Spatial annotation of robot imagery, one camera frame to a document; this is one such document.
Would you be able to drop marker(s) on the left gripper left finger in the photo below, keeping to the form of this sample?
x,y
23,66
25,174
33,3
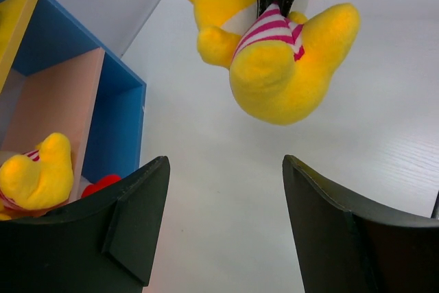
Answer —
x,y
105,242

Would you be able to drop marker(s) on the blue yellow toy shelf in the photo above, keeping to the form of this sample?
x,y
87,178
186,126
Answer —
x,y
57,77

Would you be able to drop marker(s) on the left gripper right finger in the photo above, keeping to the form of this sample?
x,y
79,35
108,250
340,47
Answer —
x,y
346,242

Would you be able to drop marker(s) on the red crab plush toy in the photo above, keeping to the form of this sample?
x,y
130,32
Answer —
x,y
90,188

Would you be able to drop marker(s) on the yellow striped plush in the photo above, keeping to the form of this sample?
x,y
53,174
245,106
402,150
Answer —
x,y
38,180
280,66

